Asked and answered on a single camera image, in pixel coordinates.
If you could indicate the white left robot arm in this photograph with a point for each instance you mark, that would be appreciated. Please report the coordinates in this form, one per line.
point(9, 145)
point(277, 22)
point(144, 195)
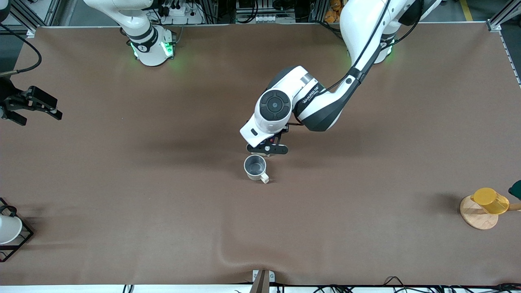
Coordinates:
point(325, 110)

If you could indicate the round wooden cup stand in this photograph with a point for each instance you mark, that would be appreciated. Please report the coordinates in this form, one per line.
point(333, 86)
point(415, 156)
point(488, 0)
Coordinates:
point(478, 219)

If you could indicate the brown table cover sheet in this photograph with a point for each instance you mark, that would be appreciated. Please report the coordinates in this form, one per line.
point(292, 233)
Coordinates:
point(163, 203)

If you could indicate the bag of orange bread rolls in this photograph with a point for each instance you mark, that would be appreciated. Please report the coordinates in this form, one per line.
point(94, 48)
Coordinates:
point(333, 14)

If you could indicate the yellow plastic cup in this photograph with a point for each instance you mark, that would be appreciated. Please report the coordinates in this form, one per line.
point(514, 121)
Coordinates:
point(490, 201)

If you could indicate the aluminium frame post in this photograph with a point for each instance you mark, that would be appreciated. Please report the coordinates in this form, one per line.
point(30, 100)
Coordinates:
point(44, 12)
point(502, 16)

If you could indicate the white ribbed mug grey inside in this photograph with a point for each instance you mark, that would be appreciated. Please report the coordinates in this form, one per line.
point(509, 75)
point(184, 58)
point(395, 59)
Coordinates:
point(255, 166)

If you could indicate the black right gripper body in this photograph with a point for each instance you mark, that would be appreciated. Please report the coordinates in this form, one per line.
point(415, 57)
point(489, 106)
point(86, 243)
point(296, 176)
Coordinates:
point(9, 99)

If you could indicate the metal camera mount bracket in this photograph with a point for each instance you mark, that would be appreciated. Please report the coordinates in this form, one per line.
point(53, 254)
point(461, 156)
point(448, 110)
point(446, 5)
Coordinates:
point(262, 280)

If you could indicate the white power strip with plugs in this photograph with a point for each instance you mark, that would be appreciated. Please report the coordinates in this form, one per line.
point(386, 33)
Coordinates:
point(179, 11)

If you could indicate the white socket strip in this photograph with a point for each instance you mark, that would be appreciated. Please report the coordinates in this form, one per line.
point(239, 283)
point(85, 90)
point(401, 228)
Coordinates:
point(268, 18)

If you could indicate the dark green plastic cup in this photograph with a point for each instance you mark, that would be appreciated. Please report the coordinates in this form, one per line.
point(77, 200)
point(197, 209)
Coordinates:
point(517, 190)

